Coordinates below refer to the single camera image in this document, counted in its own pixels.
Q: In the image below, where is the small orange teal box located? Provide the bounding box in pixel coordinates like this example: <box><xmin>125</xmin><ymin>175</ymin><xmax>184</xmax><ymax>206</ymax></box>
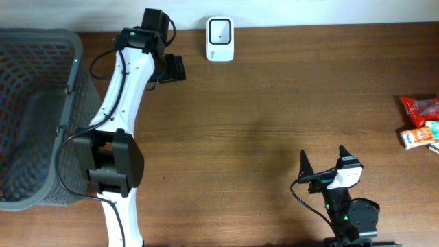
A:
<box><xmin>401</xmin><ymin>126</ymin><xmax>435</xmax><ymax>150</ymax></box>

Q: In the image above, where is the red snack bag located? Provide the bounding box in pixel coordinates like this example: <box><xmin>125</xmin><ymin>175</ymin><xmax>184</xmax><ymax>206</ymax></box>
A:
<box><xmin>400</xmin><ymin>96</ymin><xmax>439</xmax><ymax>128</ymax></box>

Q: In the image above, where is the cream yellow snack bag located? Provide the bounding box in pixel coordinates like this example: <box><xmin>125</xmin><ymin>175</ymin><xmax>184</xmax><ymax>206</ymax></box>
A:
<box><xmin>428</xmin><ymin>143</ymin><xmax>439</xmax><ymax>154</ymax></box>

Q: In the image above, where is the small teal tissue pack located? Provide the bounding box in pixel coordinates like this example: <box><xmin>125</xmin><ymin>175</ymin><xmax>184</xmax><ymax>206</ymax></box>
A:
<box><xmin>425</xmin><ymin>121</ymin><xmax>439</xmax><ymax>139</ymax></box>

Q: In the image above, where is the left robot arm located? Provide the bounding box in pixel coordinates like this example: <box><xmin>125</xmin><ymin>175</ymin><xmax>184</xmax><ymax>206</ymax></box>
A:
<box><xmin>72</xmin><ymin>27</ymin><xmax>186</xmax><ymax>246</ymax></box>

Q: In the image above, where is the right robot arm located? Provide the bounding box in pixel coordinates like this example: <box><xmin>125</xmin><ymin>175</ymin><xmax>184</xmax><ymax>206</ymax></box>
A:
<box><xmin>292</xmin><ymin>145</ymin><xmax>380</xmax><ymax>246</ymax></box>

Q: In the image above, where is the white barcode scanner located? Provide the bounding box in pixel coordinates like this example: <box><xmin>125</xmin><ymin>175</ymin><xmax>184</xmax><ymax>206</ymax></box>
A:
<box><xmin>206</xmin><ymin>16</ymin><xmax>235</xmax><ymax>62</ymax></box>

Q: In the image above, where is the grey plastic mesh basket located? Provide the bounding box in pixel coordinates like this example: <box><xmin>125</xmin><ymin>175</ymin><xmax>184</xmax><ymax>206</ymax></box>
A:
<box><xmin>1</xmin><ymin>28</ymin><xmax>101</xmax><ymax>211</ymax></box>

